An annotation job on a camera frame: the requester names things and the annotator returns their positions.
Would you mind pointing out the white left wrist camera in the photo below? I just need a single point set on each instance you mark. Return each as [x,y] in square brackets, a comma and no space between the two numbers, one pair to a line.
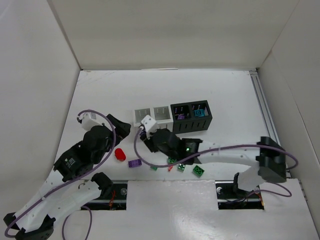
[88,120]

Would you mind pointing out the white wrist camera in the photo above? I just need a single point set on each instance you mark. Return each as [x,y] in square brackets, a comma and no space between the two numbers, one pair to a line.
[150,125]
[88,120]

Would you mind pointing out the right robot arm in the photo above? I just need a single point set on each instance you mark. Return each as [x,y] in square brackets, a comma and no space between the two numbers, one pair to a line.
[266,160]

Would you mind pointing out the green curved lego brick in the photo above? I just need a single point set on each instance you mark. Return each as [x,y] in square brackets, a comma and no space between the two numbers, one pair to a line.
[171,160]

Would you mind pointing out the white double bin container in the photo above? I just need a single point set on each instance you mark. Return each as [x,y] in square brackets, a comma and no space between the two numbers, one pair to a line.
[162,115]

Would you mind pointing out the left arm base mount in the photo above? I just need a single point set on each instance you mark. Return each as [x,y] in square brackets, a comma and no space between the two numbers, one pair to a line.
[113,196]

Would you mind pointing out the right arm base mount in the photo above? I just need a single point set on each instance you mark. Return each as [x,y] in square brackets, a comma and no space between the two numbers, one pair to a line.
[230,197]

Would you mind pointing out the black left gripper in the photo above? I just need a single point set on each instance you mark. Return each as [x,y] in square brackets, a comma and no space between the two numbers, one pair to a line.
[116,128]

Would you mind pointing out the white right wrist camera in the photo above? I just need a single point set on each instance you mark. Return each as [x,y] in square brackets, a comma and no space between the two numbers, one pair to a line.
[150,125]

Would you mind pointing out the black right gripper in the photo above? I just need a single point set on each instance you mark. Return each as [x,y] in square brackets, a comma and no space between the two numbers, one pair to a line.
[152,142]

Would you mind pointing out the black double bin container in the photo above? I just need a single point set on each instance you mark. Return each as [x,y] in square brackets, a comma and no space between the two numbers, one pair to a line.
[190,123]

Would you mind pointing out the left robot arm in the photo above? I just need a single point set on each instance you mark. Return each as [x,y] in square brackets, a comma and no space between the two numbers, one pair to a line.
[38,218]

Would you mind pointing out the red rounded lego piece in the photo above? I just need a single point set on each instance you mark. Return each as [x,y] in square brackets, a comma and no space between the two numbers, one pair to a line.
[120,154]

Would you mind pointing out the aluminium rail right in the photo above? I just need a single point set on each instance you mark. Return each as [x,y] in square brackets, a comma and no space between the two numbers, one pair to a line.
[264,108]

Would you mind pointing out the teal rounded lego piece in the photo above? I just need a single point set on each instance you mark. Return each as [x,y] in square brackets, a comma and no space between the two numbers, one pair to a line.
[199,113]

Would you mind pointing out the purple rounded lego piece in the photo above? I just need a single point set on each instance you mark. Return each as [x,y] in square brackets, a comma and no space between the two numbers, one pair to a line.
[180,116]

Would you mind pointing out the purple printed lego brick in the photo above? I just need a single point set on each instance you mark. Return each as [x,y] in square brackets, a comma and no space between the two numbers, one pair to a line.
[134,163]

